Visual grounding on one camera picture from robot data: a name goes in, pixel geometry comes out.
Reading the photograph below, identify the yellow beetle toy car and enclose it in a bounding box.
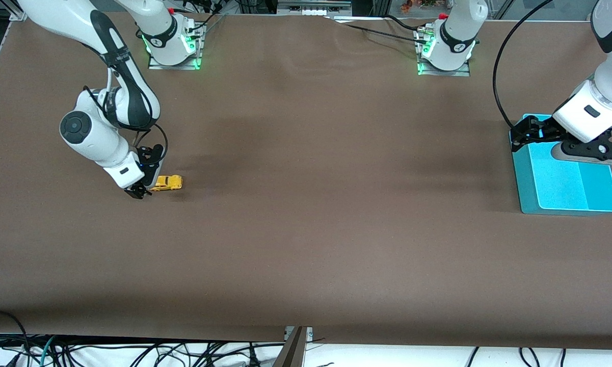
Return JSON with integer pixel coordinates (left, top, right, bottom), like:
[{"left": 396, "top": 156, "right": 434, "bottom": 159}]
[{"left": 149, "top": 175, "right": 183, "bottom": 192}]

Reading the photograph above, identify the teal plastic storage bin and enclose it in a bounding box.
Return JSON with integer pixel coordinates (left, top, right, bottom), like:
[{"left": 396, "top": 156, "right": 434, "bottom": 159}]
[{"left": 510, "top": 114, "right": 612, "bottom": 215}]

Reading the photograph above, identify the orange background object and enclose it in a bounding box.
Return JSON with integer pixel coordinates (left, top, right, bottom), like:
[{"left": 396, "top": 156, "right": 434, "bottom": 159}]
[{"left": 400, "top": 0, "right": 441, "bottom": 13}]

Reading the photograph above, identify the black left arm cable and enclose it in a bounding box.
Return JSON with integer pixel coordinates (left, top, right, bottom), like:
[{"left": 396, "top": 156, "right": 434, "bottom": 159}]
[{"left": 493, "top": 0, "right": 556, "bottom": 130}]

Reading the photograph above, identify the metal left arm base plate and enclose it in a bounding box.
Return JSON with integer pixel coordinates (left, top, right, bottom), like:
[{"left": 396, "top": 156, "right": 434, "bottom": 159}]
[{"left": 416, "top": 27, "right": 471, "bottom": 77}]

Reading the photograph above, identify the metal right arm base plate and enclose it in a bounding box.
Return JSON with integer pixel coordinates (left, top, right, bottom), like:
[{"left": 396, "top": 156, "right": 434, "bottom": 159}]
[{"left": 148, "top": 24, "right": 203, "bottom": 70}]

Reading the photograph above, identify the black floor cable tangle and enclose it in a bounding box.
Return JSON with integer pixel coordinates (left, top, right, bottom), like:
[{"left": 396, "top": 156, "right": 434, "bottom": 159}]
[{"left": 56, "top": 340, "right": 286, "bottom": 367}]

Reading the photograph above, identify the black looped floor cable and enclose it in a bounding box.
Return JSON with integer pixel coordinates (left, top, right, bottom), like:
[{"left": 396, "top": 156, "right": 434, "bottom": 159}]
[{"left": 0, "top": 309, "right": 30, "bottom": 367}]

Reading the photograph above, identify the long black table cable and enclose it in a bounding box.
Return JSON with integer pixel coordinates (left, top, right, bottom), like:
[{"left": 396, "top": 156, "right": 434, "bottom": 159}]
[{"left": 329, "top": 14, "right": 431, "bottom": 41}]

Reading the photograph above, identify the teal floor cable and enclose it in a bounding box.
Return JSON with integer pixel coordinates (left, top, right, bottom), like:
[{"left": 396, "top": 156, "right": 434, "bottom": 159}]
[{"left": 39, "top": 336, "right": 58, "bottom": 367}]

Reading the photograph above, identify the silver table edge bracket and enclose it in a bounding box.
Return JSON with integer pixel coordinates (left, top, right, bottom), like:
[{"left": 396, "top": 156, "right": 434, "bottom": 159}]
[{"left": 284, "top": 326, "right": 314, "bottom": 342}]

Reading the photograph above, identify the brown table support post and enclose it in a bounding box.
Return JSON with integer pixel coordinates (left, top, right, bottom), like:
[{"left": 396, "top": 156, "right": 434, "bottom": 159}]
[{"left": 273, "top": 327, "right": 307, "bottom": 367}]

